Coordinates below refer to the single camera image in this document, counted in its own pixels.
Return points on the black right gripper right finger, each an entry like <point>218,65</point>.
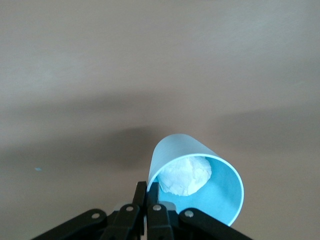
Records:
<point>160,225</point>

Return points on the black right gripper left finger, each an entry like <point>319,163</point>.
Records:
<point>125,222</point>

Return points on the light blue plastic cup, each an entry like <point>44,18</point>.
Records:
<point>220,190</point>

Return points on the white crumpled paper ball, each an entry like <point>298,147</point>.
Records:
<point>185,177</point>

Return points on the brown table mat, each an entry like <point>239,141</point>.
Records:
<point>100,50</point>

